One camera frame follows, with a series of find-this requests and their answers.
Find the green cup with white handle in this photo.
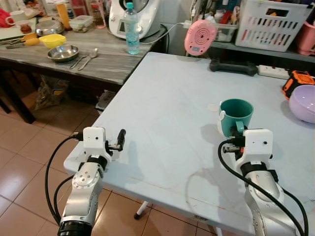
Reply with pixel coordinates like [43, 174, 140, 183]
[218, 98, 255, 139]

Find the white power strip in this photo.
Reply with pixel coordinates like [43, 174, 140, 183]
[257, 64, 291, 80]

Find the purple plastic bowl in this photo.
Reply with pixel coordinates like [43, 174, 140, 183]
[288, 84, 315, 124]

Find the white table leg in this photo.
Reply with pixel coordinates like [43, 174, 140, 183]
[134, 200, 151, 221]

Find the grey wooden side table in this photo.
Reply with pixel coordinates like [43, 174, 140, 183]
[0, 22, 168, 124]

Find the orange and black device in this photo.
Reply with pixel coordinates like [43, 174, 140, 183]
[281, 70, 315, 100]

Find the patterned bag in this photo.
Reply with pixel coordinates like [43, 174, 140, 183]
[34, 78, 70, 112]

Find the metal fork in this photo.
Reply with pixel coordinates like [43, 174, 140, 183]
[68, 53, 89, 70]

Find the metal spoon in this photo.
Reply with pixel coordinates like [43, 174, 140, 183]
[78, 47, 99, 71]

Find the pink round gadget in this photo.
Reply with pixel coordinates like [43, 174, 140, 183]
[184, 19, 218, 57]

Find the stainless steel bowl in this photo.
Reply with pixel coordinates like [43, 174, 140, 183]
[47, 44, 80, 63]

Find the clear water bottle blue cap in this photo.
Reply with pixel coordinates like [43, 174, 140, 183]
[123, 2, 141, 55]

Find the white slotted plastic basket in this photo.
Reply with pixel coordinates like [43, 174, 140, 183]
[235, 0, 310, 53]

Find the pink plastic basket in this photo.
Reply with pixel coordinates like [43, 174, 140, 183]
[296, 20, 315, 56]

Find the yellow plastic bowl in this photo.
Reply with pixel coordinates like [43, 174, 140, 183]
[38, 33, 67, 49]

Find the clear lidded food container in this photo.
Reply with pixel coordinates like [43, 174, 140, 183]
[68, 15, 95, 33]

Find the white kitchen appliance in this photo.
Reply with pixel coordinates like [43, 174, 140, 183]
[108, 0, 161, 40]

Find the steel pot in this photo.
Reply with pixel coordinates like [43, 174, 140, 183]
[35, 19, 65, 36]

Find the orange bottle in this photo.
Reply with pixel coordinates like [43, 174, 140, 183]
[55, 0, 72, 30]

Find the white mug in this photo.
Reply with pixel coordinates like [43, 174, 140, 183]
[4, 10, 28, 26]

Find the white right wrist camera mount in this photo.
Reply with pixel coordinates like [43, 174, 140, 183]
[235, 128, 274, 166]

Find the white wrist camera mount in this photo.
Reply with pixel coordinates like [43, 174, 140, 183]
[82, 126, 113, 161]
[235, 128, 274, 166]

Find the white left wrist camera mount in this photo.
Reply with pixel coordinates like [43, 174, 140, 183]
[82, 126, 113, 161]

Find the black bar-shaped handle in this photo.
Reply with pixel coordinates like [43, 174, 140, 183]
[209, 59, 259, 77]

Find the long black left arm cable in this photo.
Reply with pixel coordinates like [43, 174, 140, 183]
[45, 132, 85, 225]

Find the short black left arm cable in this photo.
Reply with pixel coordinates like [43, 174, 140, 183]
[52, 176, 75, 221]

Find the short black arm cable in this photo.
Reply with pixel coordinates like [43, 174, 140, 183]
[52, 176, 75, 221]
[280, 188, 310, 236]

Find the short black right arm cable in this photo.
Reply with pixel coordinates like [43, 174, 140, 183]
[280, 188, 310, 236]

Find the white appliance power cable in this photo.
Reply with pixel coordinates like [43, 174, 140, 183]
[140, 21, 198, 46]

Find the orange-handled utensil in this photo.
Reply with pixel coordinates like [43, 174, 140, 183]
[6, 33, 41, 50]

